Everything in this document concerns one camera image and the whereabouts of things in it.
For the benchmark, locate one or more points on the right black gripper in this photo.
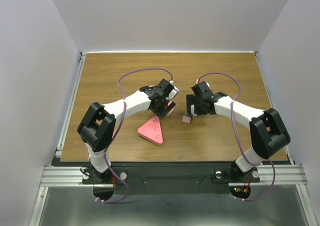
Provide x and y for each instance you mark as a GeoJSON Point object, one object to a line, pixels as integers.
{"type": "Point", "coordinates": [191, 99]}

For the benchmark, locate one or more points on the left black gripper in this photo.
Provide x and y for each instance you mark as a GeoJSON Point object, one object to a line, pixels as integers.
{"type": "Point", "coordinates": [161, 112]}

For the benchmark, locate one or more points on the round pink power socket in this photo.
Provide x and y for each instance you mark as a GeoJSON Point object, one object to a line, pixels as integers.
{"type": "Point", "coordinates": [170, 112]}

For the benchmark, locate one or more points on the red cube plug adapter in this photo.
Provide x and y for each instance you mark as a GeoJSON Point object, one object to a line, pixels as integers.
{"type": "Point", "coordinates": [171, 105]}

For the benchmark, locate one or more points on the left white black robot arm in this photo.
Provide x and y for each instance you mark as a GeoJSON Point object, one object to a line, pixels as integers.
{"type": "Point", "coordinates": [96, 129]}

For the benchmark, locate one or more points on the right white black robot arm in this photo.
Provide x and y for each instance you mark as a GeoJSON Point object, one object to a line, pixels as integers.
{"type": "Point", "coordinates": [268, 132]}

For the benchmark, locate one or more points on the white cube charger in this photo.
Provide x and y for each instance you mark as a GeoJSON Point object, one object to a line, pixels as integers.
{"type": "Point", "coordinates": [192, 111]}

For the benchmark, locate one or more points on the pink triangular power strip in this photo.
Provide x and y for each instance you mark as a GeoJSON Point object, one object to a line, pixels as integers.
{"type": "Point", "coordinates": [151, 131]}

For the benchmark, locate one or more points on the small pink square adapter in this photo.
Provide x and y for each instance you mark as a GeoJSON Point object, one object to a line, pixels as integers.
{"type": "Point", "coordinates": [186, 119]}

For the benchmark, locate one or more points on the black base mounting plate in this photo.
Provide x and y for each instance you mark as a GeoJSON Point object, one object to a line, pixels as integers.
{"type": "Point", "coordinates": [165, 178]}

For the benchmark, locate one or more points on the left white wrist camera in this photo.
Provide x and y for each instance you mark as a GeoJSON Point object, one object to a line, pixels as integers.
{"type": "Point", "coordinates": [173, 93]}

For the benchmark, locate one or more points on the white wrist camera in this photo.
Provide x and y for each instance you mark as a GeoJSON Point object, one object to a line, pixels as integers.
{"type": "Point", "coordinates": [202, 82]}
{"type": "Point", "coordinates": [173, 93]}

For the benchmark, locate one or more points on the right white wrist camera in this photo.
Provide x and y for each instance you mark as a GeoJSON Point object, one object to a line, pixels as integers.
{"type": "Point", "coordinates": [202, 82]}

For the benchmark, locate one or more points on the aluminium left side rail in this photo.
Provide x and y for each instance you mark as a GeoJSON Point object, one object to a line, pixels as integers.
{"type": "Point", "coordinates": [68, 114]}

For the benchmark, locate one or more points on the aluminium rail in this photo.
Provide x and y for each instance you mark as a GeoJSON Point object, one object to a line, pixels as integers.
{"type": "Point", "coordinates": [284, 174]}
{"type": "Point", "coordinates": [68, 114]}

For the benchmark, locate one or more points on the aluminium front rail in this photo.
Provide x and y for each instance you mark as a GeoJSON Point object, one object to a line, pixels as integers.
{"type": "Point", "coordinates": [284, 174]}

